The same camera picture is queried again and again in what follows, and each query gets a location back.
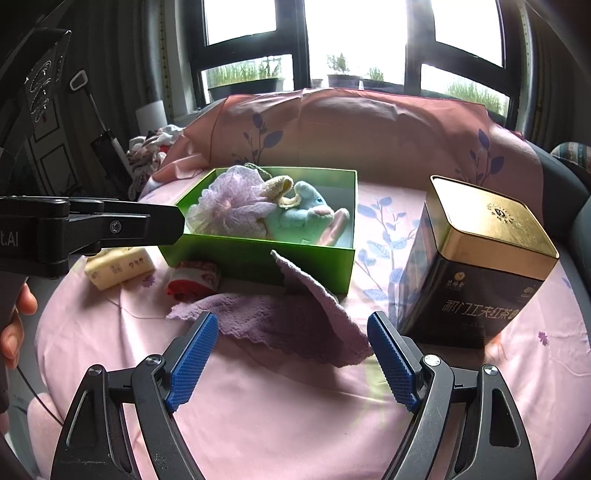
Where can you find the blue plush elephant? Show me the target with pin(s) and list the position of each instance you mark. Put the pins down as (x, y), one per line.
(304, 217)

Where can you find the white rectangular panel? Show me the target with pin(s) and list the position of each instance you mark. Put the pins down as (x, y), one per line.
(150, 115)

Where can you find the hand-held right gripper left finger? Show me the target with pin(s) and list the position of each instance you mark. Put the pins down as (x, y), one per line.
(194, 364)

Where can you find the cream knitted towel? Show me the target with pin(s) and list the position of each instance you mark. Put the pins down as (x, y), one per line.
(281, 189)

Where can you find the purple cloth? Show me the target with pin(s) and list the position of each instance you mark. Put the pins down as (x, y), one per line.
(314, 323)

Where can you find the black gold tea tin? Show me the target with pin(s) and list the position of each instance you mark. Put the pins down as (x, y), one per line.
(475, 277)

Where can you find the green cardboard box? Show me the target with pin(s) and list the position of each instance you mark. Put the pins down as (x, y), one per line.
(258, 263)

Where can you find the small printed carton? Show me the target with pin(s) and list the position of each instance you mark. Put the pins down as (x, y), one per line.
(194, 279)

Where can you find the striped pillow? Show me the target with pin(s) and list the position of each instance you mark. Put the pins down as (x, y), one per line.
(575, 157)

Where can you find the stick vacuum cleaner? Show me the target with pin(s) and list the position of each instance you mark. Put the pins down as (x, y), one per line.
(108, 152)

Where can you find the pile of clothes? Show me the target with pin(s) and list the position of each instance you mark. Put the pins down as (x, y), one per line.
(147, 152)

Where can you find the purple mesh bath sponge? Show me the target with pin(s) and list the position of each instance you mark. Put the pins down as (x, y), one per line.
(226, 203)

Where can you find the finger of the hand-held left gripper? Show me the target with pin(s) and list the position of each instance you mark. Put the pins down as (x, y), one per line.
(138, 226)

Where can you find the cream tissue packet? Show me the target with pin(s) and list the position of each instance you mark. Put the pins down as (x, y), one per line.
(120, 267)

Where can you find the grey sofa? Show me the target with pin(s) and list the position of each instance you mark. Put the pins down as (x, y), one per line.
(579, 221)

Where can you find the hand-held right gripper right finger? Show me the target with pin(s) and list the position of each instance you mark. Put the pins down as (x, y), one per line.
(392, 364)

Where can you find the person's left hand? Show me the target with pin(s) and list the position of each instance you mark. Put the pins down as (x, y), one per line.
(11, 341)

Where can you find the pink leaf-print bedsheet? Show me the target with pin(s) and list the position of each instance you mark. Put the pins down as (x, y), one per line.
(295, 415)

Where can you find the long window planter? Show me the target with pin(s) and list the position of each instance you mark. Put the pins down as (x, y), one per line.
(244, 86)
(475, 99)

